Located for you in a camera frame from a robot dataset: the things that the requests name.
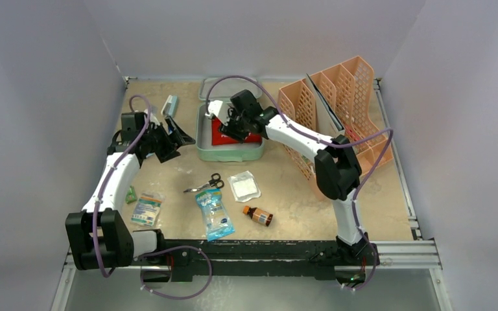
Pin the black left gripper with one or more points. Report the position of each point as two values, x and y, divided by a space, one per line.
175 139

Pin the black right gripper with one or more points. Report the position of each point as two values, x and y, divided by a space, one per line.
233 127

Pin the red first aid pouch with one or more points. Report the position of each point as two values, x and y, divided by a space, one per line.
218 138

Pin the blue wet wipes packet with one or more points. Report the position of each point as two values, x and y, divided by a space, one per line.
217 221

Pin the brown glass medicine bottle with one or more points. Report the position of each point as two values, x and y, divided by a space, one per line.
258 215

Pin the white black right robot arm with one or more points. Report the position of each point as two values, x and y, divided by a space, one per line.
337 170

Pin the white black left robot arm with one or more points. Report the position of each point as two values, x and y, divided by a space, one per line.
98 236

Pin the mint green open case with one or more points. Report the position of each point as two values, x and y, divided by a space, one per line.
230 152

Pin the white gauze packets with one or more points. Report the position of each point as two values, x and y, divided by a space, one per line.
244 187

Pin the small green box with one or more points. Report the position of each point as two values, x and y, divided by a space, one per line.
131 195

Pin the bandage box in bag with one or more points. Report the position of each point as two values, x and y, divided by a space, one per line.
147 209

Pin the grey folder in organizer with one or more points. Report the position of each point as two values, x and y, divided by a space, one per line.
327 122

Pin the peach plastic file organizer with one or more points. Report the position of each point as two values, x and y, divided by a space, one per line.
347 88

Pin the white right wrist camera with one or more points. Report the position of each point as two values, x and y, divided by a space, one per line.
219 110

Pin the black handled scissors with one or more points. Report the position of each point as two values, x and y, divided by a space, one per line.
215 182

